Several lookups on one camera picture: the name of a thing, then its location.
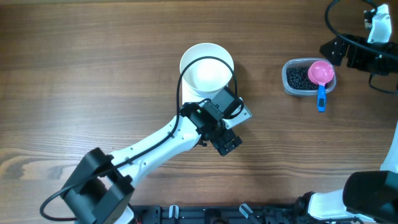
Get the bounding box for white digital kitchen scale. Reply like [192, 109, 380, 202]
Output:
[182, 78, 229, 103]

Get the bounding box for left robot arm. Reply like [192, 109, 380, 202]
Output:
[60, 87, 252, 223]

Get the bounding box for clear plastic container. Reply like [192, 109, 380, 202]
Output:
[282, 58, 326, 96]

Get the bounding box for white bowl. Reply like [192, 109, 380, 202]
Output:
[180, 43, 234, 95]

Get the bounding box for pink scoop blue handle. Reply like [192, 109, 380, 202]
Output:
[308, 60, 335, 113]

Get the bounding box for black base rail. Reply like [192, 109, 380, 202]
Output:
[124, 203, 364, 224]

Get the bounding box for black beans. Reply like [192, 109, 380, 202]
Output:
[286, 67, 318, 90]

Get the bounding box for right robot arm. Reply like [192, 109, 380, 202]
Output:
[290, 34, 397, 223]

